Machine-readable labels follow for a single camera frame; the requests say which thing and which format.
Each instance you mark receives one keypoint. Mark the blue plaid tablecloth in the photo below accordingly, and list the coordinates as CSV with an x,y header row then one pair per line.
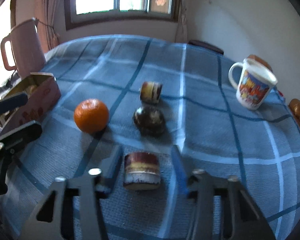
x,y
203,118

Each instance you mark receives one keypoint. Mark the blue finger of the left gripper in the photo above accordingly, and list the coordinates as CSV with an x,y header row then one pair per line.
x,y
22,135

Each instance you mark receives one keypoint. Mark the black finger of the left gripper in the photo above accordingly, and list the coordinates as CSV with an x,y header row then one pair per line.
x,y
12,102

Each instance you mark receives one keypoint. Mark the brown leather sofa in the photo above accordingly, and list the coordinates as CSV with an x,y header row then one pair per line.
x,y
294,106

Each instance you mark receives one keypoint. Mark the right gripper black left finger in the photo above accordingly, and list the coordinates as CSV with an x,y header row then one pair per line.
x,y
110,168

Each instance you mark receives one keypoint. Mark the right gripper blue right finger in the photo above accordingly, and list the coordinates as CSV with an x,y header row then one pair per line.
x,y
186,177

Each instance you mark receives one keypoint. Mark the purple sugarcane piece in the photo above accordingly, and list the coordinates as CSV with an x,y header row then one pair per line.
x,y
142,171

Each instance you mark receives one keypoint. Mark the white cartoon printed mug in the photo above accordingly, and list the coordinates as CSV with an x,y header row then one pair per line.
x,y
256,82

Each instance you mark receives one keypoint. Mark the metal tin box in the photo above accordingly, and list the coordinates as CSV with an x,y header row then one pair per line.
x,y
43,93

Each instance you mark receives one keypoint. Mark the pink electric kettle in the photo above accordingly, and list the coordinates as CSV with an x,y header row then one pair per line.
x,y
26,49

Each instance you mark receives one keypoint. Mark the white-faced sugarcane piece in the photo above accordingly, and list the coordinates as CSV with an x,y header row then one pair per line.
x,y
150,92

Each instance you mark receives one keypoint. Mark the large orange tangerine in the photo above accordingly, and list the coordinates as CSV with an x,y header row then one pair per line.
x,y
91,116

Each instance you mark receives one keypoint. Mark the window with brown frame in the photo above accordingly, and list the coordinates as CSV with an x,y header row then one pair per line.
x,y
79,13

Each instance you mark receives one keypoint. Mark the pink curtain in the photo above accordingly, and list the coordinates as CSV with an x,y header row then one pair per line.
x,y
45,12

